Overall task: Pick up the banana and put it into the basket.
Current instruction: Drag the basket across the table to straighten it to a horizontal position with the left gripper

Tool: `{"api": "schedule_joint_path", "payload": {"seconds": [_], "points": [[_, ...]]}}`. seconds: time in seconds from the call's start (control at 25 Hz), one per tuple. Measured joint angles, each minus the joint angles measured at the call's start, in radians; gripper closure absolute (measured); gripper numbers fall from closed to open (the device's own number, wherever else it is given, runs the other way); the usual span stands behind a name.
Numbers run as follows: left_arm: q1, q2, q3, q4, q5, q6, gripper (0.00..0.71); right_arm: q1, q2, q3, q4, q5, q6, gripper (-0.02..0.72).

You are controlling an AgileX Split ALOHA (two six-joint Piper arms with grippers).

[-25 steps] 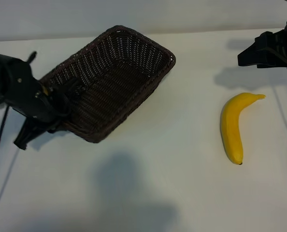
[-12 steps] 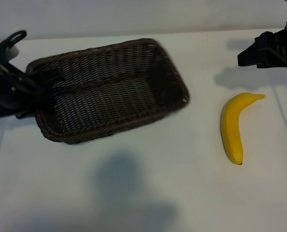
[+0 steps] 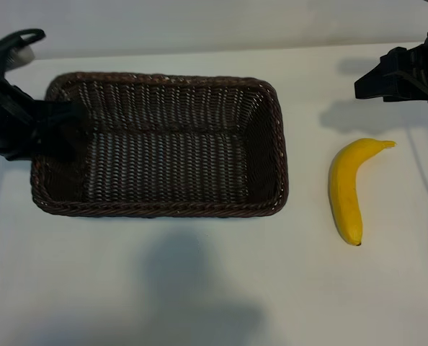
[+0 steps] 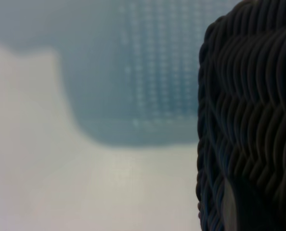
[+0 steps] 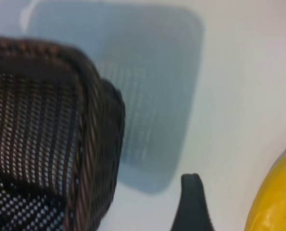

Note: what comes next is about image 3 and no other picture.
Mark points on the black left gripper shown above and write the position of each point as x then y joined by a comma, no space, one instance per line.
5,133

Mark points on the dark brown wicker basket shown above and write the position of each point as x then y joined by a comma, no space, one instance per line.
170,162

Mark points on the yellow banana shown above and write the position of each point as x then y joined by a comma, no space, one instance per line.
345,187

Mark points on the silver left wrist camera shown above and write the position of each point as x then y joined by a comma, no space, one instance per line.
21,57

